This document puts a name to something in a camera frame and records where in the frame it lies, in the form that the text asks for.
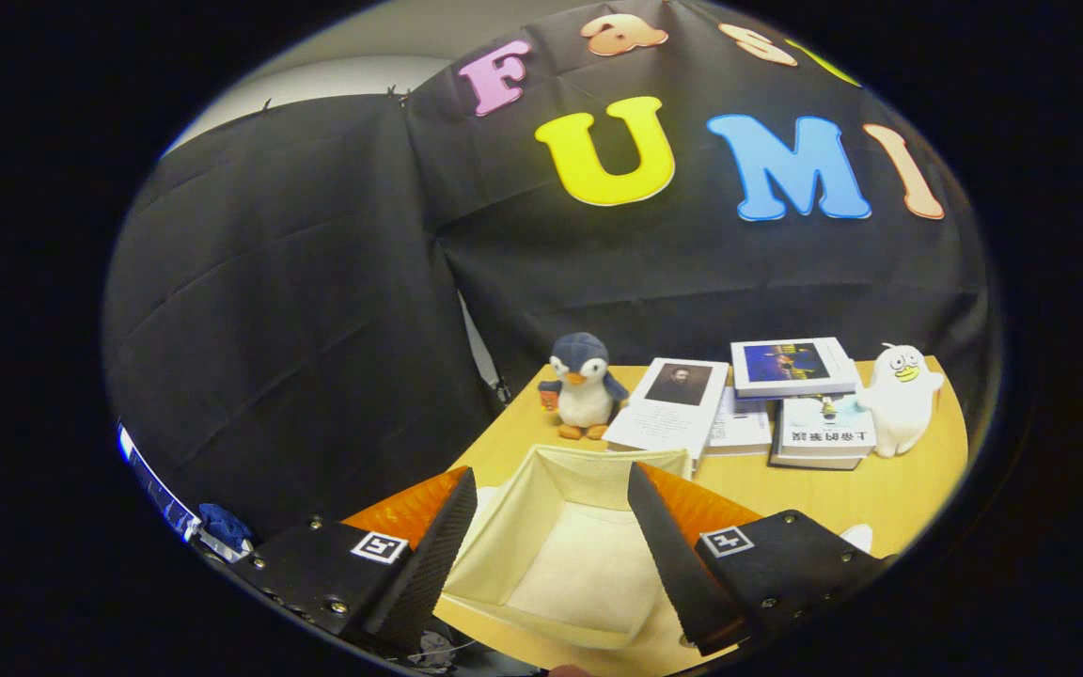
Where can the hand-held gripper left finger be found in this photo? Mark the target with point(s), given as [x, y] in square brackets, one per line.
[429, 564]

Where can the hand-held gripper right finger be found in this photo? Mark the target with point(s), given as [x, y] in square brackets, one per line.
[678, 564]

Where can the beige fabric storage box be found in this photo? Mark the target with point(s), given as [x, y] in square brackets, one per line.
[570, 564]

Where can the white shoe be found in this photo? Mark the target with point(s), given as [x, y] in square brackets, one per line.
[858, 539]

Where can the white book with portrait cover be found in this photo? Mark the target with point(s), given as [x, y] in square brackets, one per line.
[668, 414]

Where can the thin white booklet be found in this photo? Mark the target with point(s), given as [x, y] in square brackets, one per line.
[741, 423]

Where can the penguin plush toy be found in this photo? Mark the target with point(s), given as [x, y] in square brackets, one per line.
[584, 395]

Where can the thick book with pale cover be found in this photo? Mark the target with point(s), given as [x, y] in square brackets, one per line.
[824, 432]

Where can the small blue object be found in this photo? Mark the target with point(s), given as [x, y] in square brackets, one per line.
[222, 527]

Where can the book with blue picture cover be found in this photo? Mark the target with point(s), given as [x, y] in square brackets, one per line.
[791, 367]

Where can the white duck plush toy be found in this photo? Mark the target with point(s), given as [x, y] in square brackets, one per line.
[899, 404]

